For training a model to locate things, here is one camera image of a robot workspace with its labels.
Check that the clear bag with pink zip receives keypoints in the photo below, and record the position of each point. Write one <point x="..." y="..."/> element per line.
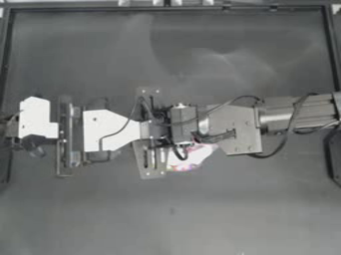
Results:
<point x="195" y="157"/>

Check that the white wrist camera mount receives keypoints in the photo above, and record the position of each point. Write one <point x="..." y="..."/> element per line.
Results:
<point x="35" y="116"/>
<point x="101" y="129"/>

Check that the black table frame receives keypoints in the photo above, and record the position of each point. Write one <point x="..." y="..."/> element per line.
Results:
<point x="67" y="6"/>

